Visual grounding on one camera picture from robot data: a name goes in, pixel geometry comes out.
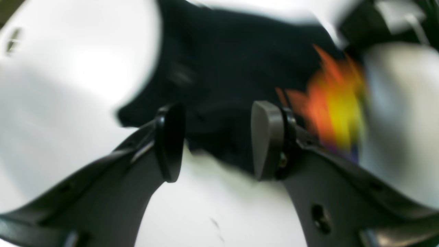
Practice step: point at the black printed T-shirt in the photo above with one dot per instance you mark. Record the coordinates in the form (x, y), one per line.
(217, 63)

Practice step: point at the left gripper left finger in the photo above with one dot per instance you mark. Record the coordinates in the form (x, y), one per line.
(102, 204)

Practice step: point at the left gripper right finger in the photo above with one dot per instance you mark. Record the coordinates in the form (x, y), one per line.
(338, 203)

